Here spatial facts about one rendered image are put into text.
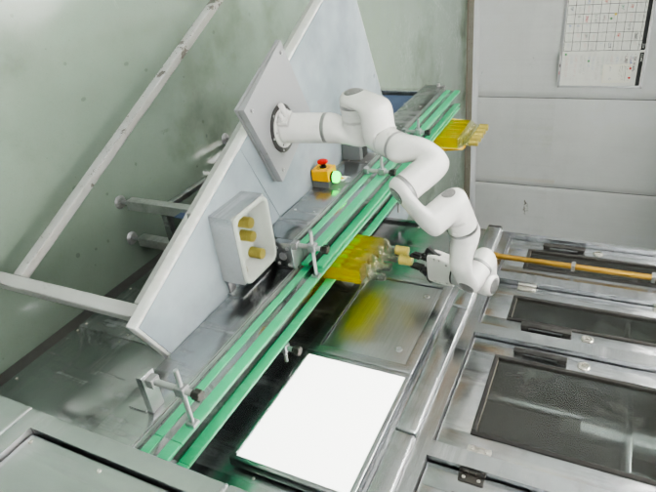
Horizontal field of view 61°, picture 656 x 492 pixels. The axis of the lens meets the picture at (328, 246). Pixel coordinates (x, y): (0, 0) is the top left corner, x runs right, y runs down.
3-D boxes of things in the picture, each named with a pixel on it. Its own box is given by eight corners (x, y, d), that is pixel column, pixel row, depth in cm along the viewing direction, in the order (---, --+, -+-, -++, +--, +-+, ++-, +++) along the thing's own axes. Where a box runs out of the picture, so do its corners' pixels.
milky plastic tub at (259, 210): (224, 282, 166) (248, 287, 162) (208, 216, 155) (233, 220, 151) (255, 253, 179) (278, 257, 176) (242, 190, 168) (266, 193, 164)
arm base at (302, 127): (265, 122, 169) (309, 122, 163) (277, 93, 175) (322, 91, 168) (283, 155, 181) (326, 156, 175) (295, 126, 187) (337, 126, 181)
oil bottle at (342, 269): (310, 275, 190) (368, 286, 181) (308, 262, 187) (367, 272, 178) (318, 266, 194) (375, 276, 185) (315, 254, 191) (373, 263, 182)
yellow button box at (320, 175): (311, 186, 209) (329, 188, 206) (309, 169, 205) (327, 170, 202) (319, 180, 215) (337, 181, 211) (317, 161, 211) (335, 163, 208)
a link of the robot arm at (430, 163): (373, 149, 150) (404, 166, 139) (410, 119, 152) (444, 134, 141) (389, 185, 159) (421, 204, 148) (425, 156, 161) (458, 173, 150)
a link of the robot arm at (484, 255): (482, 271, 157) (498, 247, 161) (450, 262, 164) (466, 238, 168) (491, 303, 167) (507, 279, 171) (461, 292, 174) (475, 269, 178)
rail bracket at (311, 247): (295, 275, 178) (330, 281, 173) (287, 229, 170) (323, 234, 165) (299, 270, 181) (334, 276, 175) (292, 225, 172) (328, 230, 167)
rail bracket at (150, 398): (131, 412, 134) (205, 438, 124) (109, 359, 125) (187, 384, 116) (144, 398, 137) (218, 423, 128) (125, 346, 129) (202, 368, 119)
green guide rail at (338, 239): (301, 265, 181) (322, 268, 178) (301, 263, 181) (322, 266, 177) (445, 104, 313) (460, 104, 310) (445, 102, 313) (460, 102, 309)
